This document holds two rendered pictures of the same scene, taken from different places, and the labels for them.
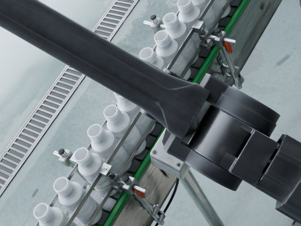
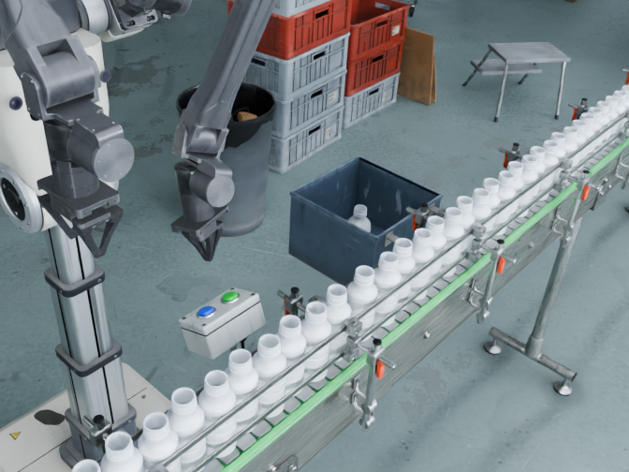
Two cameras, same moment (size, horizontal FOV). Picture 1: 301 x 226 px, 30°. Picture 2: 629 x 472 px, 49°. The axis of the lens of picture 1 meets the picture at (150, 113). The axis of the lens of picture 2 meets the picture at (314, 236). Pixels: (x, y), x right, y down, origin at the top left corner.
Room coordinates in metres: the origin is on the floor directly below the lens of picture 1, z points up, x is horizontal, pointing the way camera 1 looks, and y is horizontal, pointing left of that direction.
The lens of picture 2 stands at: (1.77, -0.17, 1.99)
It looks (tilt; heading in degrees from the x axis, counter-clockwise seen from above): 35 degrees down; 162
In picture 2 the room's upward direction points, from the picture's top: 4 degrees clockwise
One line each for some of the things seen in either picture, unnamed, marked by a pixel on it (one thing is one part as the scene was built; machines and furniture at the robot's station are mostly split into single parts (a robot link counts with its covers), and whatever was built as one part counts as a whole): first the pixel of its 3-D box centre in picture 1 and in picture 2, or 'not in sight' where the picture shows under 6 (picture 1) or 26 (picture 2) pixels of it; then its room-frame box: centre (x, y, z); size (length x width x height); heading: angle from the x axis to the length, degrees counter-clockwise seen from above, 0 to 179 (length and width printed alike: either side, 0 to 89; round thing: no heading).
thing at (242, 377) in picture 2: not in sight; (241, 390); (0.97, -0.02, 1.08); 0.06 x 0.06 x 0.17
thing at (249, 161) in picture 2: not in sight; (227, 162); (-1.14, 0.32, 0.32); 0.45 x 0.45 x 0.64
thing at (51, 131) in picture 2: not in sight; (71, 135); (0.93, -0.23, 1.57); 0.07 x 0.06 x 0.07; 33
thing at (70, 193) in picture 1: (77, 200); (360, 303); (0.80, 0.25, 1.08); 0.06 x 0.06 x 0.17
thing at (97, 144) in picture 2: not in sight; (85, 120); (0.96, -0.21, 1.60); 0.12 x 0.09 x 0.12; 33
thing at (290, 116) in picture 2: not in sight; (288, 93); (-1.84, 0.79, 0.33); 0.61 x 0.41 x 0.22; 128
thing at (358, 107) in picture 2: not in sight; (348, 91); (-2.30, 1.33, 0.11); 0.61 x 0.41 x 0.22; 125
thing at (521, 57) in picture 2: not in sight; (515, 73); (-2.19, 2.49, 0.21); 0.61 x 0.47 x 0.41; 175
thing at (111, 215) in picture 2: not in sight; (90, 225); (0.94, -0.22, 1.44); 0.07 x 0.07 x 0.09; 32
